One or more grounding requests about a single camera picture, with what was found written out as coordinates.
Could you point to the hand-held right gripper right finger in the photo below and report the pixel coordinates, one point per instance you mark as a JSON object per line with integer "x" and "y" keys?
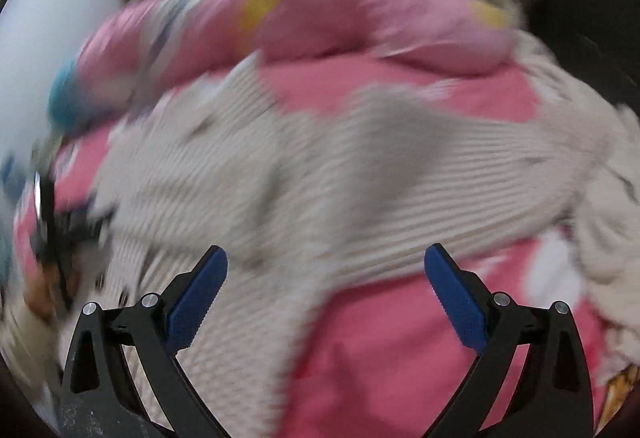
{"x": 457, "y": 303}

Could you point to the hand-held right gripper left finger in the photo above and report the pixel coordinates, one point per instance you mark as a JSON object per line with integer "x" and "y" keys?
{"x": 197, "y": 303}

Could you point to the tan white checked knit sweater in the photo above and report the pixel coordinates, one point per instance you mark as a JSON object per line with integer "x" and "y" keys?
{"x": 310, "y": 178}

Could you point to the person's left hand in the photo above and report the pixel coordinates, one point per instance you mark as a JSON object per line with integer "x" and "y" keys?
{"x": 39, "y": 295}

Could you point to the pink printed bed sheet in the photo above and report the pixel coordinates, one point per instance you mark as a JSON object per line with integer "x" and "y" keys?
{"x": 400, "y": 368}

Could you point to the blue striped pillow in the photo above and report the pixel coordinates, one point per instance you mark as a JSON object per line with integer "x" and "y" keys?
{"x": 67, "y": 93}

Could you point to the orange patterned cloth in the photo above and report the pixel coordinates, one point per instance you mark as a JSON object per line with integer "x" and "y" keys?
{"x": 622, "y": 393}

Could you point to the pink printed quilt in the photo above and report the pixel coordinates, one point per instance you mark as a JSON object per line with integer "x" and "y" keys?
{"x": 350, "y": 8}

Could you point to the dark headboard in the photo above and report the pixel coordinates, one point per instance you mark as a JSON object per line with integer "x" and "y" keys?
{"x": 585, "y": 8}

